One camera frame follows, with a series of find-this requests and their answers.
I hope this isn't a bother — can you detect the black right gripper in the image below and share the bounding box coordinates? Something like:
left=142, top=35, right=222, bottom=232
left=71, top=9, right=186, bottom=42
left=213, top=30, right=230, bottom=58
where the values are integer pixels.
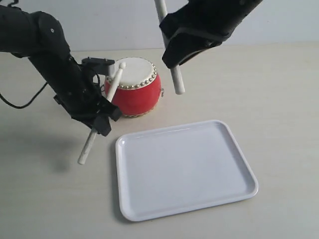
left=159, top=0, right=247, bottom=68

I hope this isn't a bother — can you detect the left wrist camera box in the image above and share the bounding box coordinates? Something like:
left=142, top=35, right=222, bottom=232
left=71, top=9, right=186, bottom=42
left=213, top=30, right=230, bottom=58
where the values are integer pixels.
left=81, top=57, right=115, bottom=76

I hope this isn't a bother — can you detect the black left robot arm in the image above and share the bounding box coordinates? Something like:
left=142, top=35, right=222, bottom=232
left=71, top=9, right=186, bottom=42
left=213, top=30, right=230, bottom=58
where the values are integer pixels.
left=0, top=4, right=122, bottom=136

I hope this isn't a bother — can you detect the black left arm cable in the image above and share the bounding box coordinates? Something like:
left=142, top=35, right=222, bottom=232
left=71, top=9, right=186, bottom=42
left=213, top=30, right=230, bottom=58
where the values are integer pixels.
left=0, top=82, right=49, bottom=109

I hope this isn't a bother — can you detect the wooden drumstick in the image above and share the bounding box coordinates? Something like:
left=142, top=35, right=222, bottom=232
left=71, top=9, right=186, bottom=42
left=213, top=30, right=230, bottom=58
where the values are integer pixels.
left=154, top=0, right=185, bottom=95
left=77, top=62, right=126, bottom=165

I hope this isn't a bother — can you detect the white rectangular plastic tray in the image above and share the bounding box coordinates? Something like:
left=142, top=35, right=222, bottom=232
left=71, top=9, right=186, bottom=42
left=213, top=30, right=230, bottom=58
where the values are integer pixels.
left=115, top=120, right=259, bottom=222

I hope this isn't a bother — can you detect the small red drum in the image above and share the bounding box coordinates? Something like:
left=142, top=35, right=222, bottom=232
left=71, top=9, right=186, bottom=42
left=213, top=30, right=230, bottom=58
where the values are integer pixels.
left=112, top=57, right=163, bottom=117

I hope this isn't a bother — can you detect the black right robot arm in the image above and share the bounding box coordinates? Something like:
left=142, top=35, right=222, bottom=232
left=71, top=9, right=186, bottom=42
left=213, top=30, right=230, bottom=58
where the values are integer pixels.
left=159, top=0, right=261, bottom=69

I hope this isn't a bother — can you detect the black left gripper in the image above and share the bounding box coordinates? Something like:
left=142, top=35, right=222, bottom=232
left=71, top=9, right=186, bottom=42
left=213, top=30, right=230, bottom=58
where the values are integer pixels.
left=53, top=62, right=122, bottom=136

